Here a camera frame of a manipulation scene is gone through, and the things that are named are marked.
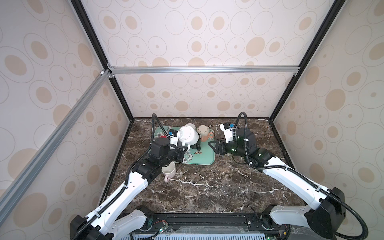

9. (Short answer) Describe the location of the pink mug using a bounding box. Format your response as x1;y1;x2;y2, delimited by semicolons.
162;162;176;182

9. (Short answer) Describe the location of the white round mug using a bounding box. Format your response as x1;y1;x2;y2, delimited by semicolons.
177;125;199;150

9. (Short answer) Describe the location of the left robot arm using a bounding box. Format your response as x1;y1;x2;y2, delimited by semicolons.
70;130;188;240

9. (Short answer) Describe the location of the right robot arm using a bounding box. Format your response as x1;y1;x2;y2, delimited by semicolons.
208;112;369;240

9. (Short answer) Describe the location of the cream orange mug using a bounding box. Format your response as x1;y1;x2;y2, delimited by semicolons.
197;125;215;142

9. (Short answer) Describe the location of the white mug back row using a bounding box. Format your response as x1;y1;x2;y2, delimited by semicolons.
186;123;196;130

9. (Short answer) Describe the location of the green floral bird tray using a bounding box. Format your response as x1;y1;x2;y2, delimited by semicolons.
154;126;215;165

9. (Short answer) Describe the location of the green led circuit board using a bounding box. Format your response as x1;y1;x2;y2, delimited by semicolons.
153;221;169;234

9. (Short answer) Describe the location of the horizontal aluminium bar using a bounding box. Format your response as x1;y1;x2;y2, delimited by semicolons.
111;65;300;74

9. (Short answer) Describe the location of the left diagonal aluminium bar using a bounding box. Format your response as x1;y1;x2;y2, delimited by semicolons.
1;69;112;225

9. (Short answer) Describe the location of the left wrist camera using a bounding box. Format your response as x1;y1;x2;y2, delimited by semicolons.
169;129;179;146

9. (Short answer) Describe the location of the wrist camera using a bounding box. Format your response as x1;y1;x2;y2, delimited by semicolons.
220;122;235;143
169;129;179;146

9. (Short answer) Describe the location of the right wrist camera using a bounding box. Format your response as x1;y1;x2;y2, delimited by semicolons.
220;122;235;143

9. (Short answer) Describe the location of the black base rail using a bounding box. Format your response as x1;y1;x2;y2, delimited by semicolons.
120;214;294;240

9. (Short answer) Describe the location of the right black corner post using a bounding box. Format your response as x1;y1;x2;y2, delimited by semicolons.
270;0;346;123

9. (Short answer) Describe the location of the black corner frame post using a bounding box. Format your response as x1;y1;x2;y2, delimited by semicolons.
70;0;135;121

